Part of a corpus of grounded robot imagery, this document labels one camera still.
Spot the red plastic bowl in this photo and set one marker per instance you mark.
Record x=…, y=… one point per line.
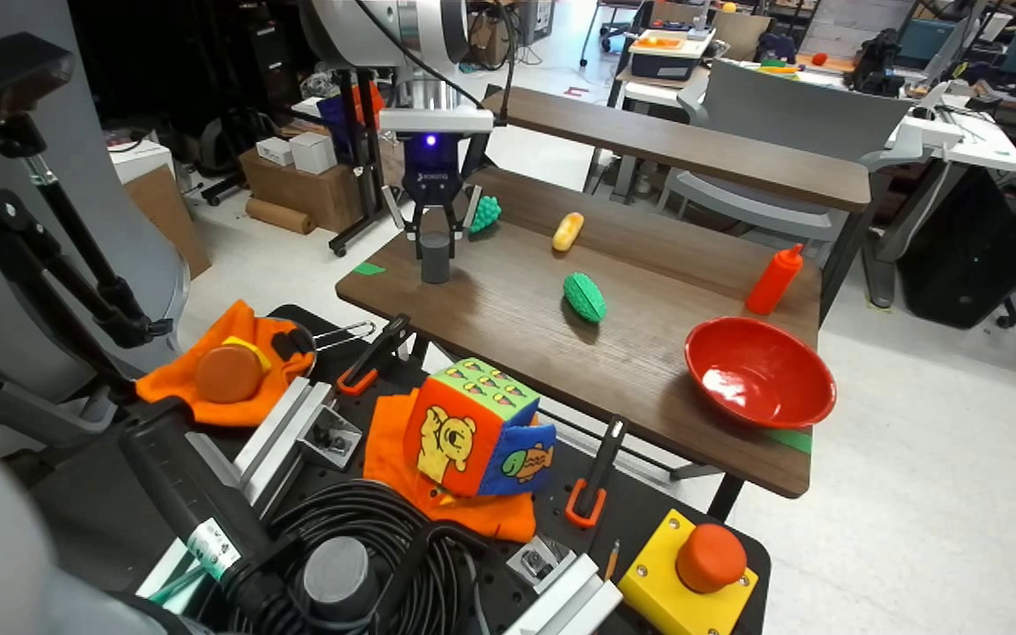
x=761, y=376

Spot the white desk in background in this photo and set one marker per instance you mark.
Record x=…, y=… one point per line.
x=955, y=144

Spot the orange black clamp right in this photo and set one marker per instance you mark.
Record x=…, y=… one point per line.
x=586, y=494

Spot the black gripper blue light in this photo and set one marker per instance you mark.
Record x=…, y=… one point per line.
x=432, y=178

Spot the teal green toy vegetable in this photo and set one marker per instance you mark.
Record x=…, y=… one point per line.
x=486, y=216

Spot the aluminium rail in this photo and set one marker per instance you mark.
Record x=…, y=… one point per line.
x=273, y=440
x=573, y=605

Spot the aluminium rail left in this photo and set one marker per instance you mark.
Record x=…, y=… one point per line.
x=273, y=440

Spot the wooden table with shelf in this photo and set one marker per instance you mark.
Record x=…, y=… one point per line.
x=660, y=278

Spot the green toy vegetable centre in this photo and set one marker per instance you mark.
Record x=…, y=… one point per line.
x=586, y=299

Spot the orange cloth under cube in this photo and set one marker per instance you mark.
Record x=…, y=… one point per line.
x=385, y=461

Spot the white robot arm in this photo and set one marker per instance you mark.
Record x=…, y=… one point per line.
x=424, y=36

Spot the aluminium rail bottom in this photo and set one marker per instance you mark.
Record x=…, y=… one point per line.
x=573, y=605

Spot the yellow box red button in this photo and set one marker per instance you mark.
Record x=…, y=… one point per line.
x=688, y=578

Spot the orange cloth with ball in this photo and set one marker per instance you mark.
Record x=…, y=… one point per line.
x=234, y=371

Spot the colourful soft toy cube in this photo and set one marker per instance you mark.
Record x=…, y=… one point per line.
x=478, y=432

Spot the orange black clamp left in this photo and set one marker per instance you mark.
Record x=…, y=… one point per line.
x=368, y=366

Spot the cardboard box on floor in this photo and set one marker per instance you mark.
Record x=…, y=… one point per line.
x=301, y=185

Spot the orange black clamp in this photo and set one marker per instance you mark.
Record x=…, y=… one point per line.
x=368, y=366
x=586, y=494

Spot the grey cylinder block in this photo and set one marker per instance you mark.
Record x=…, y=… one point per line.
x=434, y=260

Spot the grey office chair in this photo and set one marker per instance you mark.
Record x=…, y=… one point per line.
x=786, y=157

